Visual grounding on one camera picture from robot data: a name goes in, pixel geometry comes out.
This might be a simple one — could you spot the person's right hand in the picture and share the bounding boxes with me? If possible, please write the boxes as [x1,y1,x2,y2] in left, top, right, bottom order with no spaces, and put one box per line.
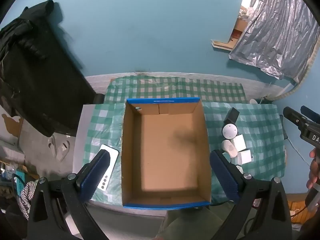
[306,147,320,190]

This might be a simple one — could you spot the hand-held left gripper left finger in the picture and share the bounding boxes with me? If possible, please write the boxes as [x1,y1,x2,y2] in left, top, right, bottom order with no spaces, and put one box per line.
[26,150,111,240]

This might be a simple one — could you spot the white oval case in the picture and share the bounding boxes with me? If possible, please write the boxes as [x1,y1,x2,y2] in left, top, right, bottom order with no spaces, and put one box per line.
[221,140,238,158]

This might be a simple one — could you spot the person's olive trousers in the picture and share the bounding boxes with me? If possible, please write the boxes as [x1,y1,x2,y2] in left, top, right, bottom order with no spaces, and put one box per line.
[155,201,240,240]

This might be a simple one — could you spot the light green checkered tablecloth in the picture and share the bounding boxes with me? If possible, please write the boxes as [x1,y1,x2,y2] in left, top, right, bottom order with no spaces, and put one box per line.
[86,101,287,204]

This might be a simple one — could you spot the white charger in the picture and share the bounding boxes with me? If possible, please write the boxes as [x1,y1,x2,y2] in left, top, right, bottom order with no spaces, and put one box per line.
[231,134,247,152]
[236,150,255,165]

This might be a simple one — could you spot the round cooling fan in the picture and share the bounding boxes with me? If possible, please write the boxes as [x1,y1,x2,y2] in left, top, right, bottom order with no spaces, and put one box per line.
[222,123,238,140]

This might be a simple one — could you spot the silver foil curtain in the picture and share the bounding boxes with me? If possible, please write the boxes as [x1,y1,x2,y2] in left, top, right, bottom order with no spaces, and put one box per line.
[229,0,320,83]

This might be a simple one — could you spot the cardboard strip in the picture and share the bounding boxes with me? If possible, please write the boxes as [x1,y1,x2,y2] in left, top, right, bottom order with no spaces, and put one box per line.
[211,39,240,52]

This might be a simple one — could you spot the black cloth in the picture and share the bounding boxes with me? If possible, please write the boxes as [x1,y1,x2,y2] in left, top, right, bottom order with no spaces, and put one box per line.
[0,0,105,138]

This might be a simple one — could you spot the white smartphone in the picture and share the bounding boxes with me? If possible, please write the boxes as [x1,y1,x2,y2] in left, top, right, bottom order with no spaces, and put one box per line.
[96,144,119,191]

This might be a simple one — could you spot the dark green checkered tablecloth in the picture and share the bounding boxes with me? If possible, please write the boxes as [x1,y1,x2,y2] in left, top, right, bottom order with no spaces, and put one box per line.
[104,76,248,105]

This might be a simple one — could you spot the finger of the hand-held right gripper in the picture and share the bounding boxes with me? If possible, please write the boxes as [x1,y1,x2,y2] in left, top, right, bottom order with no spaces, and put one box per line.
[300,105,320,124]
[283,107,309,130]

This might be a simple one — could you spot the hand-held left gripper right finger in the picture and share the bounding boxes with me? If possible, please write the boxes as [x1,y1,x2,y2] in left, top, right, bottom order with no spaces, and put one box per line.
[209,150,293,240]

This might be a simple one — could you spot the white slipper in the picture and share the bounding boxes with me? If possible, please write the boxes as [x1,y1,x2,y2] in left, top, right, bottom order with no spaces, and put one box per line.
[47,135,58,155]
[56,140,71,162]

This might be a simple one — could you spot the white cable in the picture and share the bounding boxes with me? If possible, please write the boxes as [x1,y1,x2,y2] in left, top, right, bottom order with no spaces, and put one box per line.
[286,137,312,167]

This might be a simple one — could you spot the blue-edged cardboard box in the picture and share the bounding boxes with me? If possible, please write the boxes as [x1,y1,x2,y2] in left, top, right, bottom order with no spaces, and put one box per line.
[121,97,212,209]

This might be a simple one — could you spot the teal box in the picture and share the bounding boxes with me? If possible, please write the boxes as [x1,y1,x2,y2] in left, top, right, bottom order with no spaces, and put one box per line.
[12,171,25,188]

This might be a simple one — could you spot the striped cloth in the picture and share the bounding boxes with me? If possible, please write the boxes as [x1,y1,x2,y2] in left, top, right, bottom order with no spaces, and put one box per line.
[19,180,38,205]

